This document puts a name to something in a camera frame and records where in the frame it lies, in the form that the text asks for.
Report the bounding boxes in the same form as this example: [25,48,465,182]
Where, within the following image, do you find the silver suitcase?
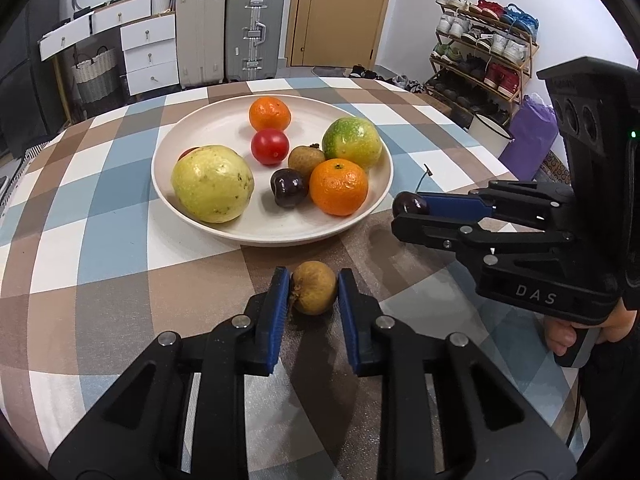
[225,0,287,82]

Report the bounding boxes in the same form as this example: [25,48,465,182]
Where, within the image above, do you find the black cable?
[564,380,591,448]

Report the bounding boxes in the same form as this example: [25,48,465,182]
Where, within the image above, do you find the purple bag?
[498,94,558,182]

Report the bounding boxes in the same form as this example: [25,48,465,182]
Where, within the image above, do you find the wooden shoe rack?
[430,0,541,126]

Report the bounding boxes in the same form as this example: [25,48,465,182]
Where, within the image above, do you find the beige suitcase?
[175,0,227,90]

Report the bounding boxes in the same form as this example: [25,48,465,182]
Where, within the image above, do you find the plaid tablecloth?
[0,76,591,480]

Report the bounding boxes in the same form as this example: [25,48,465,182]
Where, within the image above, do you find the wooden door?
[285,0,398,68]

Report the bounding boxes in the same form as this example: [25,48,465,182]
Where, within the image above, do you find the green yellow passion fruit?
[321,117,383,170]

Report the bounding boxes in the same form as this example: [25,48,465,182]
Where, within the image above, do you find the cream round plate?
[151,94,394,247]

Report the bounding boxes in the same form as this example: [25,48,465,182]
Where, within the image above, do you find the person's right hand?
[544,297,640,357]

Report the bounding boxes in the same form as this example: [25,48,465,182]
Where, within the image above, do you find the grey shoes pair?
[391,74,426,93]

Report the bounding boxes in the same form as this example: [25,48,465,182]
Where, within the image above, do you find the dark cherry with stem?
[392,164,433,221]

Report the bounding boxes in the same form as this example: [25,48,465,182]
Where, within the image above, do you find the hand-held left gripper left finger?
[47,266,292,480]

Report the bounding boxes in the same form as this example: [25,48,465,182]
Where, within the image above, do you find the woven basket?
[71,46,118,105]

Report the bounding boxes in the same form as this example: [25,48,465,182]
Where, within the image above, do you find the orange mandarin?
[249,96,292,132]
[309,158,370,217]

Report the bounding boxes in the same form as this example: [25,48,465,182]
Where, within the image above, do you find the white drawer cabinet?
[39,0,180,97]

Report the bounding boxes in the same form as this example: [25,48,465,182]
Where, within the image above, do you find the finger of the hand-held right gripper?
[415,180,576,232]
[391,212,576,267]

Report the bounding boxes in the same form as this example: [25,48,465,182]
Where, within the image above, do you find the yellow-green guava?
[171,145,256,224]

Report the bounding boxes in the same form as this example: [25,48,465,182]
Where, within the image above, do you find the group of shoes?
[432,0,540,116]

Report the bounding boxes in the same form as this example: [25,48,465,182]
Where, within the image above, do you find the white bucket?
[467,112,514,153]

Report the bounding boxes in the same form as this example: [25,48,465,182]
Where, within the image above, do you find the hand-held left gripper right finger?
[337,268,578,480]

